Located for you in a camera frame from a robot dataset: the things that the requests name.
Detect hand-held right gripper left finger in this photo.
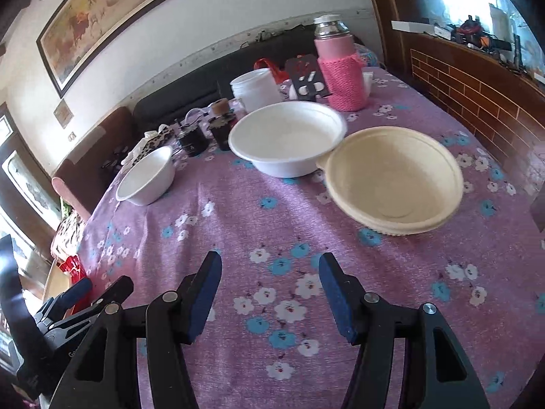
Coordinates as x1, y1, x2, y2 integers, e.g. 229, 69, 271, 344
50, 251, 223, 409

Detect leopard print cloth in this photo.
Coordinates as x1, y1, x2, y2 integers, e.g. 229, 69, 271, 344
121, 123, 175, 165

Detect patterned seat cushion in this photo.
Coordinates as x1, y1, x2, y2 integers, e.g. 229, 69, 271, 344
51, 215, 86, 260

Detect brown upholstered chair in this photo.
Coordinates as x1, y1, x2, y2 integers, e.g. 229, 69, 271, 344
52, 106, 141, 222

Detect glass panel door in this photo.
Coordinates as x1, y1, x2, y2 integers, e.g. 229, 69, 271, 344
0, 102, 64, 265

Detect cream plastic bowl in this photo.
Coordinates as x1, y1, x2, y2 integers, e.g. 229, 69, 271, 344
316, 126, 465, 236
328, 187, 463, 237

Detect dark bottle with cork cap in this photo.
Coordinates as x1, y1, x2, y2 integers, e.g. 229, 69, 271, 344
207, 98, 239, 152

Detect red plastic object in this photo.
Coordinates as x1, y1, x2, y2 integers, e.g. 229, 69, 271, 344
254, 57, 290, 84

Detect framed wall painting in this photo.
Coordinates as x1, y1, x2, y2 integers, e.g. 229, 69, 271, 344
36, 0, 205, 99

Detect small wall plaque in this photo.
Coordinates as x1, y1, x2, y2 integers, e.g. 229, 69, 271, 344
53, 100, 74, 129

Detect pink knit-covered thermos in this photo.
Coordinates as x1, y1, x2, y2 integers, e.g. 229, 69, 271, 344
314, 14, 369, 112

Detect wooden partition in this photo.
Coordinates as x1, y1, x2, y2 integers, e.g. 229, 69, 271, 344
362, 0, 545, 222

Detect white paper bowl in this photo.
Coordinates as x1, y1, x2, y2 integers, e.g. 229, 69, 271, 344
116, 146, 176, 206
229, 101, 348, 178

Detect small black box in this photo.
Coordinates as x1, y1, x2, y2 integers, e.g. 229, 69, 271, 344
176, 119, 208, 157

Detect black sofa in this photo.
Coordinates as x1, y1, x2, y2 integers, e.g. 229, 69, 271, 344
133, 26, 367, 133

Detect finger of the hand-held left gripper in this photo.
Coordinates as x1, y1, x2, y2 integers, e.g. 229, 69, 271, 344
36, 278, 93, 324
47, 276, 135, 344

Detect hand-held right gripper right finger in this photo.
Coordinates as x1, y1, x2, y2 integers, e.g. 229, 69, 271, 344
318, 252, 490, 409

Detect white plastic jar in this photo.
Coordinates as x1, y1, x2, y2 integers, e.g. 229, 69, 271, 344
230, 67, 285, 113

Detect purple floral tablecloth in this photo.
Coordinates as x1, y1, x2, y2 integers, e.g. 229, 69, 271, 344
51, 66, 545, 409

